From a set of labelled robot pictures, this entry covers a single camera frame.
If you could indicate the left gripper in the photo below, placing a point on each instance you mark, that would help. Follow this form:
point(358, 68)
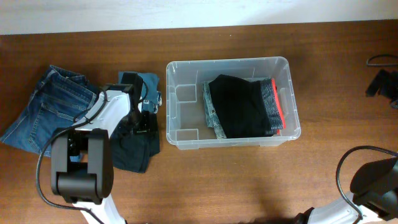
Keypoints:
point(147, 122)

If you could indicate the small blue folded garment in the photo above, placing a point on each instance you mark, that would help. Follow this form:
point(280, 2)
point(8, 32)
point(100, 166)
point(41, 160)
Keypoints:
point(151, 97)

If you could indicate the black shorts with red waistband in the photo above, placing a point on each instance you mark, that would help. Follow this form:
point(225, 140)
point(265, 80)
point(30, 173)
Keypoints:
point(271, 103)

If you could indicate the dark blue folded jeans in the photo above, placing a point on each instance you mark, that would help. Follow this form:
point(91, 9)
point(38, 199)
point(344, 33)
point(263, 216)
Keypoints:
point(58, 98)

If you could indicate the clear plastic storage bin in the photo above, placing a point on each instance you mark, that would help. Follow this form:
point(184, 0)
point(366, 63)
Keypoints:
point(186, 125)

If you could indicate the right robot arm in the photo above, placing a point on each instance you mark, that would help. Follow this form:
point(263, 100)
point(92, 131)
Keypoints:
point(372, 196)

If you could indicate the black garment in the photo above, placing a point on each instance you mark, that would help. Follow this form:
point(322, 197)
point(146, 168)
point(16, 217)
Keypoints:
point(132, 152)

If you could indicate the light blue jeans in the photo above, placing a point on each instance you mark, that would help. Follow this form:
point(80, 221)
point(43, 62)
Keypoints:
point(235, 109)

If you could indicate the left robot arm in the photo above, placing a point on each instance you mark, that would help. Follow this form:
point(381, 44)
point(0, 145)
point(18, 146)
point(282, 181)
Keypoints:
point(82, 170)

